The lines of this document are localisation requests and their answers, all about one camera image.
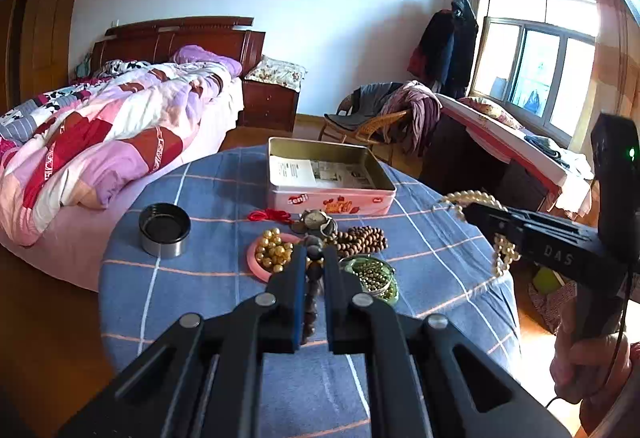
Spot floral cushion on nightstand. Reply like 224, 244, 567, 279
245, 56, 307, 92

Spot brown wooden bead bracelet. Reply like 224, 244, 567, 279
325, 224, 390, 260

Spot silver wrist watch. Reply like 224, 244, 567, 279
291, 210, 337, 239

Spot person's right hand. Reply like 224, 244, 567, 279
550, 300, 632, 406

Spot beige curtain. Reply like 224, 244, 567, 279
470, 0, 639, 120

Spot pink cookie tin box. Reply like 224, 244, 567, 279
267, 137, 397, 216

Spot black round metal lid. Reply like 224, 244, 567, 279
138, 203, 191, 259

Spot pink patchwork quilt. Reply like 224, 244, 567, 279
1, 62, 242, 246

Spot blue plaid tablecloth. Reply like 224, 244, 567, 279
99, 146, 521, 437

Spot wooden bed with headboard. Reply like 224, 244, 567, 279
0, 15, 267, 293

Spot dark wood nightstand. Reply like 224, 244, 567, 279
240, 80, 298, 132

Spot white pearl necklace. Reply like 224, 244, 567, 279
432, 189, 522, 278

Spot gold pearl bead necklace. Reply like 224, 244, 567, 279
254, 226, 296, 274

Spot wicker chair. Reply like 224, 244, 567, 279
318, 82, 407, 164

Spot red string knot charm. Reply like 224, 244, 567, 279
247, 208, 292, 224

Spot pink clothes on chair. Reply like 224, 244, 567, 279
381, 80, 442, 156

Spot floral pillow on desk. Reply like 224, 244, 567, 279
459, 96, 523, 130

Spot window with white frame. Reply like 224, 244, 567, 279
470, 0, 600, 148

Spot brown wooden wardrobe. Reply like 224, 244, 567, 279
1, 0, 75, 112

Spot purple pillow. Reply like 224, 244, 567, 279
170, 45, 242, 78

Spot dark grey bead bracelet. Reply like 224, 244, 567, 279
299, 234, 327, 346

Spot pink jade bangle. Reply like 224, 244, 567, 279
246, 233, 300, 283

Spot dark coats on rack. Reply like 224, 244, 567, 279
407, 0, 478, 99

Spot green bangle with beads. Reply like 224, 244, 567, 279
340, 254, 399, 306

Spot desk with pink cloth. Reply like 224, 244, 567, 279
419, 94, 593, 219

